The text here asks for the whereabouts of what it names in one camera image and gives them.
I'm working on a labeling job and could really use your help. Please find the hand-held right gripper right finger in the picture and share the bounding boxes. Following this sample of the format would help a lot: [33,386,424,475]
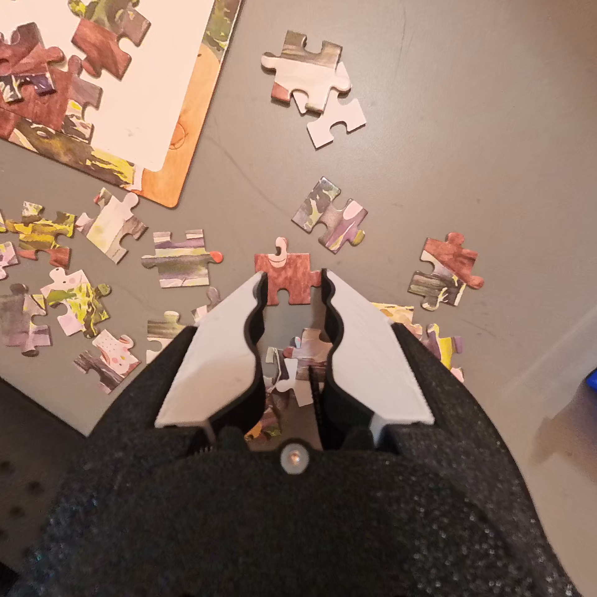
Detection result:
[321,268,435,444]

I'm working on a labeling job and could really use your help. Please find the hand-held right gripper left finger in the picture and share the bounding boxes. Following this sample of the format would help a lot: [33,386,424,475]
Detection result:
[154,271,269,444]

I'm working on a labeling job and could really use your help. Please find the red-tipped grey striped puzzle piece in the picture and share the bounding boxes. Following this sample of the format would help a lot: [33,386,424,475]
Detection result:
[141,229,224,288]

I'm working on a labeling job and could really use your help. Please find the brown puzzle piece pink mark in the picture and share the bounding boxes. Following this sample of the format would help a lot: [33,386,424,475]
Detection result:
[254,237,324,307]

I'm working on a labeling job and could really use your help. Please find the pile of puzzle pieces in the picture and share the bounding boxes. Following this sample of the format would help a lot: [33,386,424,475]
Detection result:
[0,30,485,441]

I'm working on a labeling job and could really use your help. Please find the lion puzzle tray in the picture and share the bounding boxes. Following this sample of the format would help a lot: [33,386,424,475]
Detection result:
[0,0,244,209]

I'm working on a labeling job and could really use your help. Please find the assembled brown trunk pieces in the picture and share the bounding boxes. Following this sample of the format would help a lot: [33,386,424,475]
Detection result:
[0,21,104,141]

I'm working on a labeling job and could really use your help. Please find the brown trunk puzzle piece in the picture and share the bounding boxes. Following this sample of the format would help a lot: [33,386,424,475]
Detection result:
[0,22,66,104]

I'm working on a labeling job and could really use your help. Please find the grey desk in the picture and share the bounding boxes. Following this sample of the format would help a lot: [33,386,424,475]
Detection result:
[0,0,597,597]

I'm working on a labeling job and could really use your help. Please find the black perforated board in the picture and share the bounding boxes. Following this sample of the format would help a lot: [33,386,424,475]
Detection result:
[0,378,90,597]

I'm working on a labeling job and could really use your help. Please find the brown and green puzzle piece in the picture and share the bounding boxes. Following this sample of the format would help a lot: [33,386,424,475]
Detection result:
[71,0,152,80]

